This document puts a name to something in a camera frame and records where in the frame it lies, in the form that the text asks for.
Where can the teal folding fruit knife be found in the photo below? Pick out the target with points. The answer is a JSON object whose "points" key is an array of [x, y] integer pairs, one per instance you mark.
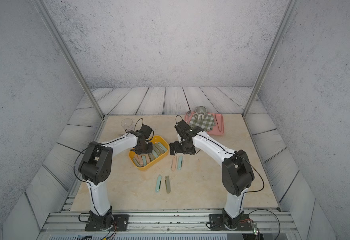
{"points": [[158, 184]]}

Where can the striped ceramic cup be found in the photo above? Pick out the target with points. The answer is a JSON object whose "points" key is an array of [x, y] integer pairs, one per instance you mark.
{"points": [[200, 113]]}

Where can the pink folding fruit knife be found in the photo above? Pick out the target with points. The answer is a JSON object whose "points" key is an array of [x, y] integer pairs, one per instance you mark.
{"points": [[174, 163]]}

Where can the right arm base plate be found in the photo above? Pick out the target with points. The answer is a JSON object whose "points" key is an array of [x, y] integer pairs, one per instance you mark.
{"points": [[222, 222]]}

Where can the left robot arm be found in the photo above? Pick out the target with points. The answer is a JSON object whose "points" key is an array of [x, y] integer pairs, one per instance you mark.
{"points": [[95, 168]]}

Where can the clear plastic cup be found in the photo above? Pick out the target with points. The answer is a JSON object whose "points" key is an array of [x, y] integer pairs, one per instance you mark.
{"points": [[128, 125]]}

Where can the yellow plastic storage box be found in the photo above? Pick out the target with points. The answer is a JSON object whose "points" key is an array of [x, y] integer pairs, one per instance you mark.
{"points": [[153, 158]]}

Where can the aluminium frame post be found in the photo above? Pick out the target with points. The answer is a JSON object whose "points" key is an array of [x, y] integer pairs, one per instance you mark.
{"points": [[271, 54], [53, 30]]}

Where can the green checkered cloth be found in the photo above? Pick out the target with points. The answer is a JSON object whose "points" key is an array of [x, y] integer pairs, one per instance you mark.
{"points": [[206, 124]]}

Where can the left aluminium frame post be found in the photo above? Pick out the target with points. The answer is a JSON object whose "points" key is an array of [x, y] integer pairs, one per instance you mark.
{"points": [[53, 30]]}

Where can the pink plastic tray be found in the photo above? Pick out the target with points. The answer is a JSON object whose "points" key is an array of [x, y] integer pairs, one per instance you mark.
{"points": [[212, 132]]}

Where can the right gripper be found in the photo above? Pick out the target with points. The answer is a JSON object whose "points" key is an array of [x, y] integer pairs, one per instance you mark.
{"points": [[177, 149]]}

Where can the aluminium rail base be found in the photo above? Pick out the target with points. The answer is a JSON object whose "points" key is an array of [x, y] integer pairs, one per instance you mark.
{"points": [[280, 225]]}

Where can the pink knife in box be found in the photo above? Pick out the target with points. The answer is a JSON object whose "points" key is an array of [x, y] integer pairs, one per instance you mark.
{"points": [[139, 160]]}

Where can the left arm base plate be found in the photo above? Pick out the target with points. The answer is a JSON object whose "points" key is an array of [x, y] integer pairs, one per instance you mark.
{"points": [[113, 223]]}

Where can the right aluminium frame post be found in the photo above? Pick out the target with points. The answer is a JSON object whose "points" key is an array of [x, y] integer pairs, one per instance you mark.
{"points": [[271, 54]]}

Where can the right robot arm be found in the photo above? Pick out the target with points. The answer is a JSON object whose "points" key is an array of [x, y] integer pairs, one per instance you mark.
{"points": [[236, 172]]}

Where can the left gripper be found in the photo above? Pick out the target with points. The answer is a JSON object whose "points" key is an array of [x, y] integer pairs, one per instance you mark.
{"points": [[149, 151]]}

